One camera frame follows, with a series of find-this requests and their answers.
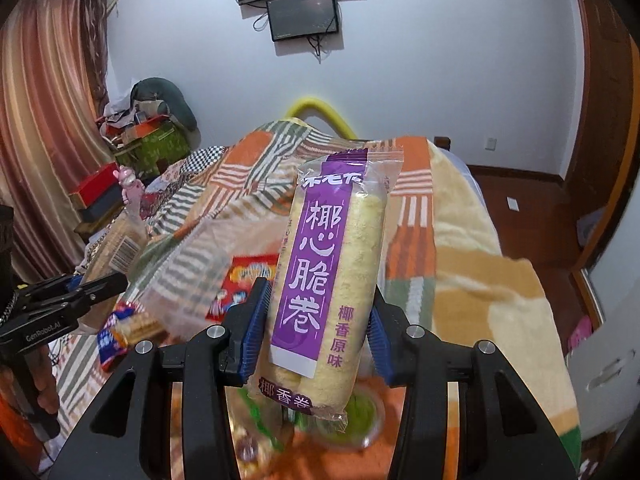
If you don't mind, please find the small black wall monitor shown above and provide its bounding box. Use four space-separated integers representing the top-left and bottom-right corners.
267 0 340 42

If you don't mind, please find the yellow pillow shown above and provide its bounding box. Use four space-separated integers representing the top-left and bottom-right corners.
284 96 358 141

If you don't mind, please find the green jelly cup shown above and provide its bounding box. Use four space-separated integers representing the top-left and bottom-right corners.
310 385 385 452

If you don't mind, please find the patchwork striped quilt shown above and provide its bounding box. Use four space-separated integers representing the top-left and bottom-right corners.
146 118 436 318

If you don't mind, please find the blue red snack packet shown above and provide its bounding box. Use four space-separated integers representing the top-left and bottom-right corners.
96 301 166 373

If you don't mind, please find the dark green cushion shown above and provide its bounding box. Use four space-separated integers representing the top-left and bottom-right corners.
130 77 198 131

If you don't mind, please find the green gift box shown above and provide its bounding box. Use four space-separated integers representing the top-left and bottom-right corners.
114 122 191 180

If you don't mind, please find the red orange snack packet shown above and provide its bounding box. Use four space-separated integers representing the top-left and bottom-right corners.
206 254 278 323

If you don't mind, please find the striped brown curtain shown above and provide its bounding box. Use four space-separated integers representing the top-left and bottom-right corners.
1 0 111 282

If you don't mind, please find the brown wooden door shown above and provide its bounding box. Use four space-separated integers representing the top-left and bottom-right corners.
566 0 639 270

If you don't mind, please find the pink plush toy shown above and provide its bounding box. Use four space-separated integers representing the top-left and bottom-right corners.
113 166 145 219

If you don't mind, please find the purple coconut roll snack pack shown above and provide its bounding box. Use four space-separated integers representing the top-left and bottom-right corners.
250 148 404 425

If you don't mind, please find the orange cracker pack with barcode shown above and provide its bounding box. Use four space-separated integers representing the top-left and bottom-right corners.
81 211 149 284

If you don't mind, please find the person left hand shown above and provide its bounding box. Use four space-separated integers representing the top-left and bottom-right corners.
0 346 60 415

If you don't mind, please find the clear plastic storage bin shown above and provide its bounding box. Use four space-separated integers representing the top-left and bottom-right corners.
122 214 288 340

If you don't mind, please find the red flat box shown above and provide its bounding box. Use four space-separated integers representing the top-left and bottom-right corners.
70 162 117 210

